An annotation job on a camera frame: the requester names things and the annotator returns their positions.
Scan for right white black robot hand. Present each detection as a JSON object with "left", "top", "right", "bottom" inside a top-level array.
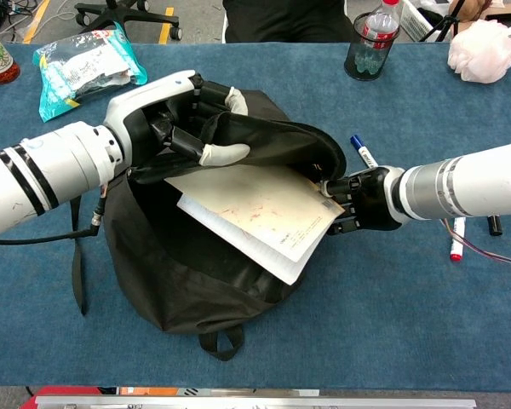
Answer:
[{"left": 319, "top": 165, "right": 405, "bottom": 236}]

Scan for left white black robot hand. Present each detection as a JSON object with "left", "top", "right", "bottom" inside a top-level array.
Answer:
[{"left": 104, "top": 70, "right": 251, "bottom": 168}]

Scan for white yellow notebook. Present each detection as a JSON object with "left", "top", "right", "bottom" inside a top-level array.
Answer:
[{"left": 164, "top": 164, "right": 346, "bottom": 286}]

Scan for black fabric backpack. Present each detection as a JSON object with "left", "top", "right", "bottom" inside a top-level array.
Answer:
[{"left": 70, "top": 87, "right": 348, "bottom": 362}]

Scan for red robot base part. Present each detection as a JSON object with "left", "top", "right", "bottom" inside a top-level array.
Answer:
[{"left": 25, "top": 385, "right": 120, "bottom": 409}]

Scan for seated person in black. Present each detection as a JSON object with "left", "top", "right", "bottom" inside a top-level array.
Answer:
[{"left": 221, "top": 0, "right": 357, "bottom": 44}]

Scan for blue-capped whiteboard marker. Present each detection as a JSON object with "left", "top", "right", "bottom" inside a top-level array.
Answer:
[{"left": 350, "top": 135, "right": 380, "bottom": 168}]

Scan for teal snack bag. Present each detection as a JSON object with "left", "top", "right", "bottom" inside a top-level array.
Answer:
[{"left": 32, "top": 21, "right": 148, "bottom": 124}]

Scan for black office chair base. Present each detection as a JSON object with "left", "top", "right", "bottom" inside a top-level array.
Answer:
[{"left": 74, "top": 0, "right": 183, "bottom": 42}]

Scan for red-capped whiteboard marker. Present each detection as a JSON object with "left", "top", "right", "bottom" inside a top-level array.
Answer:
[{"left": 449, "top": 216, "right": 468, "bottom": 262}]

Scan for blue felt table cover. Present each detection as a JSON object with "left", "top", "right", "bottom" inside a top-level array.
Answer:
[{"left": 0, "top": 41, "right": 511, "bottom": 389}]

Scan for black mesh pen cup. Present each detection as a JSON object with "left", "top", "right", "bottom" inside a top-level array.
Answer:
[{"left": 343, "top": 11, "right": 400, "bottom": 82}]

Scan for clear red-capped plastic bottle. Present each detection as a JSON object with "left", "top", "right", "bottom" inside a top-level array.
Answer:
[{"left": 354, "top": 0, "right": 401, "bottom": 73}]

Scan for white plastic basket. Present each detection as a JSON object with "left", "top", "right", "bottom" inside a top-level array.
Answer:
[{"left": 399, "top": 0, "right": 456, "bottom": 43}]

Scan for black tripod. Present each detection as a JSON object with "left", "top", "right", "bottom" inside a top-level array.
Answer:
[{"left": 417, "top": 0, "right": 469, "bottom": 43}]

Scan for coloured thin wires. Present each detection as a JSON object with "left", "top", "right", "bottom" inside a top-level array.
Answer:
[{"left": 440, "top": 217, "right": 511, "bottom": 274}]

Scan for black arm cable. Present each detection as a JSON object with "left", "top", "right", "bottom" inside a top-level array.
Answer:
[{"left": 0, "top": 187, "right": 108, "bottom": 246}]

